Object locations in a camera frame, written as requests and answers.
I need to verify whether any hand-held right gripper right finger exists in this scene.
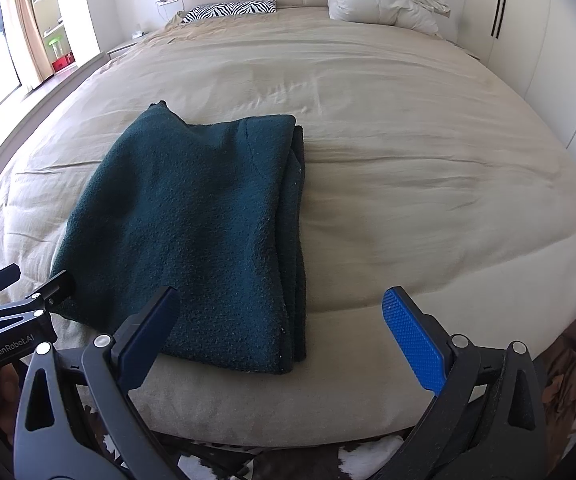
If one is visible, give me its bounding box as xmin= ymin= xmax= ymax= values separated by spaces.
xmin=382 ymin=286 xmax=550 ymax=480

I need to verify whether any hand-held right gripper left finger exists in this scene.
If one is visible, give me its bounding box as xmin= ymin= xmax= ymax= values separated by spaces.
xmin=14 ymin=286 xmax=183 ymax=480

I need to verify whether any dark green knit sweater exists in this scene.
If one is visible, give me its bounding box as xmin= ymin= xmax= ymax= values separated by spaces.
xmin=50 ymin=101 xmax=309 ymax=376

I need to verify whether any cowhide rug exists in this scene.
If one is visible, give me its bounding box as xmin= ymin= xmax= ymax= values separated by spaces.
xmin=80 ymin=330 xmax=576 ymax=480

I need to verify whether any bed with beige sheet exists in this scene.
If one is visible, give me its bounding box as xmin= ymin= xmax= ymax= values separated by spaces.
xmin=0 ymin=6 xmax=576 ymax=435

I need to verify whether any white nightstand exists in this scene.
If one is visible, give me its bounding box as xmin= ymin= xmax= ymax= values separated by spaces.
xmin=106 ymin=29 xmax=155 ymax=59

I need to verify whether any beige curtain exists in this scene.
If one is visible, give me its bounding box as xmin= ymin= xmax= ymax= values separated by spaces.
xmin=0 ymin=0 xmax=52 ymax=94

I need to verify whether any white open shelf unit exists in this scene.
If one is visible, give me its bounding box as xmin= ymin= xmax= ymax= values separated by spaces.
xmin=30 ymin=0 xmax=86 ymax=79

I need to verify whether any zebra print pillow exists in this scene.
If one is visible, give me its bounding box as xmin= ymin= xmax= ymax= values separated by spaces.
xmin=180 ymin=0 xmax=277 ymax=25

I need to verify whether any white wardrobe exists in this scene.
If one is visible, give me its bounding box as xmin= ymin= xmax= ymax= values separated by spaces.
xmin=455 ymin=0 xmax=576 ymax=152

